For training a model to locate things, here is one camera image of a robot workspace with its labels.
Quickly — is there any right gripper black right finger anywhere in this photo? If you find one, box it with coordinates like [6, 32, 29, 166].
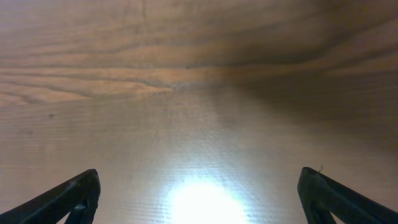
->
[297, 167, 397, 224]

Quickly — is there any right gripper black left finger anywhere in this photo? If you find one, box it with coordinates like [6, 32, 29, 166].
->
[1, 169, 101, 224]

